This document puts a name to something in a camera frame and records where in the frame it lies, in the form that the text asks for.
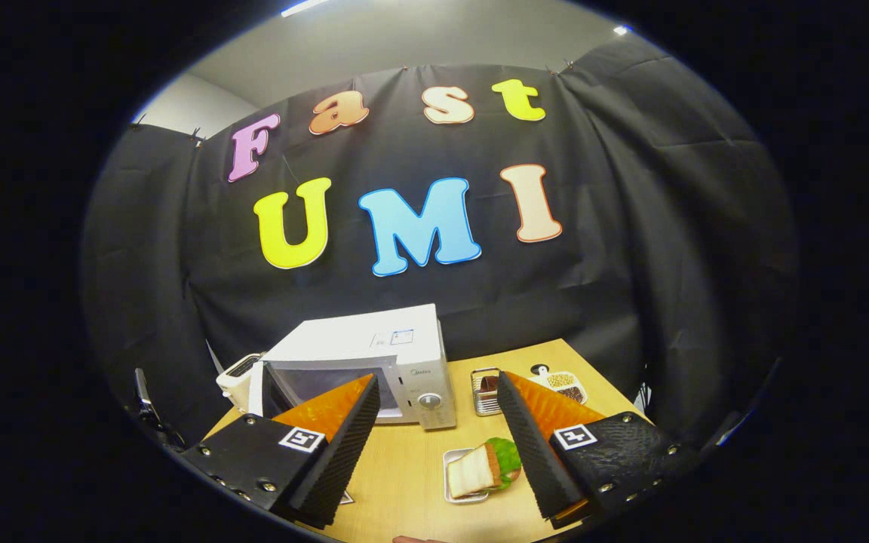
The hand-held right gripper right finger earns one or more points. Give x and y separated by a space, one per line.
529 460

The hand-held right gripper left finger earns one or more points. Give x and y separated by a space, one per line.
344 460

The sandwich with green lettuce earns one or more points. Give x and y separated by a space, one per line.
472 471

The white microwave oven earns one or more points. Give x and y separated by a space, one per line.
359 339

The dark red beans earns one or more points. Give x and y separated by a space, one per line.
572 394

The white divided plate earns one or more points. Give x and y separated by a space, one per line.
536 377

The small white tray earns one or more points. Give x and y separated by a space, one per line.
447 483

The yellow soybeans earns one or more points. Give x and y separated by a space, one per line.
560 379

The small brown spoon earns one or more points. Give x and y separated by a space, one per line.
489 383

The white toaster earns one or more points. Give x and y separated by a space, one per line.
234 381

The black backdrop cloth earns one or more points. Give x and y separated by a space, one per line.
631 226

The large ceiling light panel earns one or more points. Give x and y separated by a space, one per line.
305 7

